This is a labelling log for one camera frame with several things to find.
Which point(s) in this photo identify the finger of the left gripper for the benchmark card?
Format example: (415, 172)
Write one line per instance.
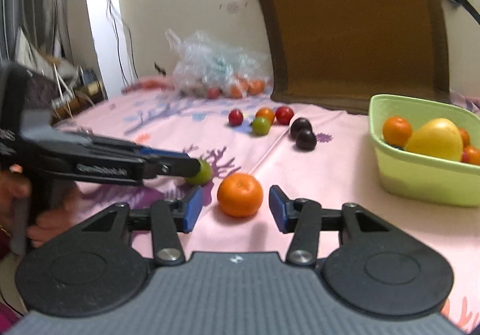
(171, 167)
(151, 153)

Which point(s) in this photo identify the brown woven seat cushion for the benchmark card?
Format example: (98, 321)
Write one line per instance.
(339, 53)

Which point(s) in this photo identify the green plastic basket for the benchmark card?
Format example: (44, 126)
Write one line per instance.
(417, 176)

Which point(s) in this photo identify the red cherry tomato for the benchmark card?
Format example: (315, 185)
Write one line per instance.
(471, 155)
(235, 117)
(284, 115)

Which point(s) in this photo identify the dark purple plum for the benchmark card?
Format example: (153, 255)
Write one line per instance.
(298, 125)
(306, 140)

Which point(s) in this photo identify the green cherry tomato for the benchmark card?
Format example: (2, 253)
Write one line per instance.
(204, 175)
(260, 126)

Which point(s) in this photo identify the pink patterned bedsheet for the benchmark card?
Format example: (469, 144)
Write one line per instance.
(341, 169)

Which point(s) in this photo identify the person's left hand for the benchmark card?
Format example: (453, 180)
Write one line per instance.
(50, 224)

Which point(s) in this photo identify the orange cherry tomato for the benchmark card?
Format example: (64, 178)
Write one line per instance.
(267, 113)

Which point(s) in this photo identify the clear plastic fruit bag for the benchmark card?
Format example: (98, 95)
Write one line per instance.
(209, 68)

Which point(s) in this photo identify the small orange mandarin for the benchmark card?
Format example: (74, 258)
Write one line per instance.
(465, 137)

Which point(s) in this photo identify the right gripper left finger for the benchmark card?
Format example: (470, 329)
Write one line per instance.
(169, 217)

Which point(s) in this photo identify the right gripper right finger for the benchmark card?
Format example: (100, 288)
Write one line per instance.
(302, 217)

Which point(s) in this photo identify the orange mandarin front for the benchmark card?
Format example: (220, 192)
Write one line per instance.
(240, 195)

